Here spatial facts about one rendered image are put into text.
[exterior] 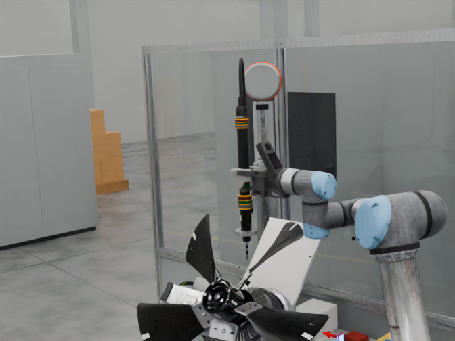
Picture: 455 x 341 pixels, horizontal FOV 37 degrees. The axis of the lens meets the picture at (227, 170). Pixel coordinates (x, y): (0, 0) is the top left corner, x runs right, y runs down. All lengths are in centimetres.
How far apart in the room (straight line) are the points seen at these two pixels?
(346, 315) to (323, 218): 103
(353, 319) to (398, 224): 136
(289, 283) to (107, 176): 807
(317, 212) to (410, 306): 46
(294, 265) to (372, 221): 96
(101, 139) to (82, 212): 243
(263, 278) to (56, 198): 550
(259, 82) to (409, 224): 133
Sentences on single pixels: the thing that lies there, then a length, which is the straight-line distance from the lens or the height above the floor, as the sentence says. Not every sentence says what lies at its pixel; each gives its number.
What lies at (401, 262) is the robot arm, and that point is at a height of 152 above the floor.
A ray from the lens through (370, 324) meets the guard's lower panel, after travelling 288.
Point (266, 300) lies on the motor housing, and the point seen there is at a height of 117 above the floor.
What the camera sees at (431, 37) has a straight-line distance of 252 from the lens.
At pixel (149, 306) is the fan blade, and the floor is 114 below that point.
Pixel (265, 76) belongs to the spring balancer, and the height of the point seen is 190.
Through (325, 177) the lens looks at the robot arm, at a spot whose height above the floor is 165.
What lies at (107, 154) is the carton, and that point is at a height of 55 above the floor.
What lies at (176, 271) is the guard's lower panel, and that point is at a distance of 358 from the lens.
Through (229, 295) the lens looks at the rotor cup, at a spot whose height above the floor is 123.
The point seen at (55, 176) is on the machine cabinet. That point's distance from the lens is 783.
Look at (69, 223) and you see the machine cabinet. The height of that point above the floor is 15.
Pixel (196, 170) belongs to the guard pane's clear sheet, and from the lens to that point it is 333.
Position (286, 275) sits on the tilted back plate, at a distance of 251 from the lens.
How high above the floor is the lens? 201
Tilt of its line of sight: 10 degrees down
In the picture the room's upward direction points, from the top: 3 degrees counter-clockwise
